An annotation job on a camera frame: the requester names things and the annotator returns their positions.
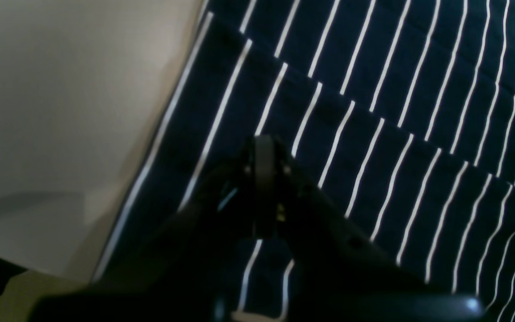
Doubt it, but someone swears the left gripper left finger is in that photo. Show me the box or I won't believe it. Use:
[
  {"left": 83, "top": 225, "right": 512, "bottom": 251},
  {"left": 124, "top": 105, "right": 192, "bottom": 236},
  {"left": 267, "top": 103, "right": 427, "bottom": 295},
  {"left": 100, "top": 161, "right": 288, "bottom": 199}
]
[{"left": 28, "top": 139, "right": 258, "bottom": 322}]

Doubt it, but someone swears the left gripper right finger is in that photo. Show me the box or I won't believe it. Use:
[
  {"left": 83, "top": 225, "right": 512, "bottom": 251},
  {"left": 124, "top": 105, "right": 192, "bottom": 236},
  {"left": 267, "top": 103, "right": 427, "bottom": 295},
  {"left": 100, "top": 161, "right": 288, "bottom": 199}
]
[{"left": 255, "top": 136, "right": 486, "bottom": 322}]

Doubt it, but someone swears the navy white striped t-shirt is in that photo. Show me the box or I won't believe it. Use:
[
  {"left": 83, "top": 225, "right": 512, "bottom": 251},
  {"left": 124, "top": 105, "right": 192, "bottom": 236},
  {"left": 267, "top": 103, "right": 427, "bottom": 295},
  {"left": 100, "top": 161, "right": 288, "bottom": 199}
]
[{"left": 94, "top": 0, "right": 515, "bottom": 322}]

